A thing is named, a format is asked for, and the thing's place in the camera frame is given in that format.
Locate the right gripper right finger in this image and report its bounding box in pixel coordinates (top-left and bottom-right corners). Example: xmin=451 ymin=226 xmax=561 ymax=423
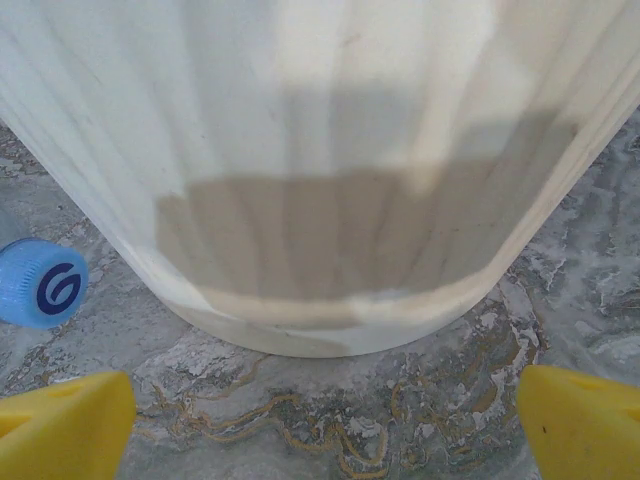
xmin=515 ymin=364 xmax=640 ymax=480

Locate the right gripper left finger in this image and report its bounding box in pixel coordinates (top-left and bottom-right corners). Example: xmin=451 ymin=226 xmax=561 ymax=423
xmin=0 ymin=370 xmax=137 ymax=480

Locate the clear bottle blue label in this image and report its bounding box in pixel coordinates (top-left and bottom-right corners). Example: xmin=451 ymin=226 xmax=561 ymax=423
xmin=0 ymin=207 xmax=91 ymax=330

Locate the white plastic waste bin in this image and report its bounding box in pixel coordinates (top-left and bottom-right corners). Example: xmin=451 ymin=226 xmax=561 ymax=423
xmin=0 ymin=0 xmax=640 ymax=359

